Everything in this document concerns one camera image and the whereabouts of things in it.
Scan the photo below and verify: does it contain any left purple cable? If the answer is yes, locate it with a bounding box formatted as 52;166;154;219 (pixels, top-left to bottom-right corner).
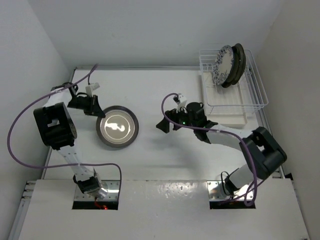
6;63;123;201

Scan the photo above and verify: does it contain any white wire dish rack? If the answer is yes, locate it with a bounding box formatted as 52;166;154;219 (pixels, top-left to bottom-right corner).
199;49;269;116

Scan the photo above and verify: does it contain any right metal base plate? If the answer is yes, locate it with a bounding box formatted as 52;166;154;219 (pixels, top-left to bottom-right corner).
206;180;249;202

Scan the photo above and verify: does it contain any metal base plate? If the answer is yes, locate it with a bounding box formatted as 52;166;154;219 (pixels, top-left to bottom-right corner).
74;180;120;202
206;180;249;202

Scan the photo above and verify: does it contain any white front board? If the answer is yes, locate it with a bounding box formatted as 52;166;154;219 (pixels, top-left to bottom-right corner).
19;179;309;240

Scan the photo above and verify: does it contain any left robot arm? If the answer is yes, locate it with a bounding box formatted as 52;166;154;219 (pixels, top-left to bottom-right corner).
33;82;107;199

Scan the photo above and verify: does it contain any blue floral plate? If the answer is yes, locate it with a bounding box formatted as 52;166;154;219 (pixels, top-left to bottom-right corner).
212;45;234;85

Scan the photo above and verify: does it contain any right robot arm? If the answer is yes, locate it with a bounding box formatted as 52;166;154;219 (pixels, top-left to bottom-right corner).
156;102;288;196

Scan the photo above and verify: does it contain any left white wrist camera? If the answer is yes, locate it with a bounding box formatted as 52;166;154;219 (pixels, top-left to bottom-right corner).
85;82;100;96

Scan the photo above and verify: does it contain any grey rim plate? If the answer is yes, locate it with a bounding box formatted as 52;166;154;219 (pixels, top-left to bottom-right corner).
95;105;140;149
233;43;247;85

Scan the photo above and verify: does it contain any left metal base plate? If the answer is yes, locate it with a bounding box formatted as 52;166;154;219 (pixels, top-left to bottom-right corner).
74;180;120;202

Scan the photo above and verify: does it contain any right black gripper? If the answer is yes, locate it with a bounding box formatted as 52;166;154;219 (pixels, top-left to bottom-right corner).
156;104;197;133

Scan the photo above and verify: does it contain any white drip tray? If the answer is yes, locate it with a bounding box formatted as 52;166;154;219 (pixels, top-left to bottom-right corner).
201;72;248;128

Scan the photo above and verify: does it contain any dark patterned rim plate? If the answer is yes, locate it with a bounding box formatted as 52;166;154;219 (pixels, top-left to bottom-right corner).
221;44;241;88

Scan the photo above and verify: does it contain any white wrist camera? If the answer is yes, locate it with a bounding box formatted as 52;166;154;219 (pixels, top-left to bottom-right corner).
173;93;187;113
85;82;100;96

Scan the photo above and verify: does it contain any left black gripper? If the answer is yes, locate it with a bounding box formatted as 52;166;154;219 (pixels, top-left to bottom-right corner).
66;94;105;118

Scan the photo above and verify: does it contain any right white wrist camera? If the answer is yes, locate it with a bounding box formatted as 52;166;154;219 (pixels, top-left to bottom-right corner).
173;93;187;113

